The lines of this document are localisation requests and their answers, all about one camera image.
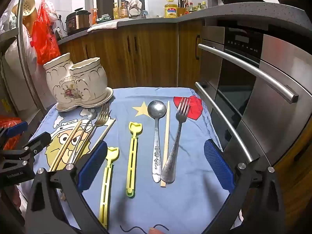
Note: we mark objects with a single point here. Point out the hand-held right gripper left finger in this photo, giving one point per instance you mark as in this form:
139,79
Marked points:
93,165

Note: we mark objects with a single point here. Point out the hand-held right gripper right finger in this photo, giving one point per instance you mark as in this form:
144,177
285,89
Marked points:
219,168

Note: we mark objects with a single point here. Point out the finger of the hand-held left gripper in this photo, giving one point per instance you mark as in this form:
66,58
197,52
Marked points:
39,140
15,128

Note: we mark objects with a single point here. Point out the yellow plastic sealing clip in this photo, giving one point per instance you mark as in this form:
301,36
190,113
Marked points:
106,187
132,156

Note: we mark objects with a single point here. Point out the slim metal utensil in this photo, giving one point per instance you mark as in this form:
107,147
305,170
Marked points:
81,136

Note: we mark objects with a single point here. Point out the silver fork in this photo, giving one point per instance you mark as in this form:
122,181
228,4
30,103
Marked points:
102,119
170,165

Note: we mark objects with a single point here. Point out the floral ceramic utensil holder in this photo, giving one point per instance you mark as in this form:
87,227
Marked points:
78,82

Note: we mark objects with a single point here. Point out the silver spoon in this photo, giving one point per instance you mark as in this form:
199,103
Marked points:
157,108

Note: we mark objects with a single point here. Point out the person's right hand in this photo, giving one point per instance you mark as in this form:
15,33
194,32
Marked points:
156,231

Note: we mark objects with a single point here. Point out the orange red plastic bag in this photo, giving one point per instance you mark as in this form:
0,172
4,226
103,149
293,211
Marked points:
11,123

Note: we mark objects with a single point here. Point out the blue cartoon printed cloth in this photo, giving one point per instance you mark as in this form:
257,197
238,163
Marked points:
190,199

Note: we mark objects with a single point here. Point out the cream ceramic holder saucer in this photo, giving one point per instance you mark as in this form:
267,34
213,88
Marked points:
102,101

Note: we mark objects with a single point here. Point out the white plastic bag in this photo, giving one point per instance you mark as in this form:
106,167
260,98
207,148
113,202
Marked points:
11,56

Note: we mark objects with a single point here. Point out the steel shelf rack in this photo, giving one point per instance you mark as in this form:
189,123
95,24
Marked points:
7,40

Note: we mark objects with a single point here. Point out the stainless steel built-in oven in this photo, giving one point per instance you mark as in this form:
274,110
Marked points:
275,78

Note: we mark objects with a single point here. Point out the clear bag of dark goods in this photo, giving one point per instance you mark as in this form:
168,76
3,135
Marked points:
8,20

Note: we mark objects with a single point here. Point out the tan plastic colander scoop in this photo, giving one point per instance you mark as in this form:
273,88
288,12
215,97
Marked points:
26,7

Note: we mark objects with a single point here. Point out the wooden base cabinet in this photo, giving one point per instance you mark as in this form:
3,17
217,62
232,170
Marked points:
151,58

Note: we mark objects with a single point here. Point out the brown electric pressure cooker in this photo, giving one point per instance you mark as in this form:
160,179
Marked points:
78,22

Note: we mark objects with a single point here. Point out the white dish towel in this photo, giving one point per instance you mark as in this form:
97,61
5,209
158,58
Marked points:
102,25

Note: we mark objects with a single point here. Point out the small orange bottle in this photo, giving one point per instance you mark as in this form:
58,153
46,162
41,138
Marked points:
94,17

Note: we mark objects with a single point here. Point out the green box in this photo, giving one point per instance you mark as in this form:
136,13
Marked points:
104,19

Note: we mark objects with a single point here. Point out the yellow dish soap bottle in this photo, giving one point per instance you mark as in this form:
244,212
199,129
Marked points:
116,12

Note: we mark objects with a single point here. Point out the orange dish soap bottle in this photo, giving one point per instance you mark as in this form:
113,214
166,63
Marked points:
123,11

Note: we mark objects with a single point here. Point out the grey stone countertop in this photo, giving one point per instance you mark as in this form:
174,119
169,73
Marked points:
219,13

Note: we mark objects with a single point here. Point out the metal faucet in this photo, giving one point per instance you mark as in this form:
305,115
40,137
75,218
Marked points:
130,13

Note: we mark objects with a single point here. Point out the row of sauce bottles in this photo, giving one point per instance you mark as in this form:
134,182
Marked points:
197,7

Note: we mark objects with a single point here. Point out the knife block with knives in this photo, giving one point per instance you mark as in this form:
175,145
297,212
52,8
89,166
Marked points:
181,9

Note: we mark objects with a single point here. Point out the yellow cooking oil bottle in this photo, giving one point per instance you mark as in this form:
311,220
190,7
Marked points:
170,11

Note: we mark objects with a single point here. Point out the white rag on faucet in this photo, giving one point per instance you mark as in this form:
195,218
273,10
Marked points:
134,3

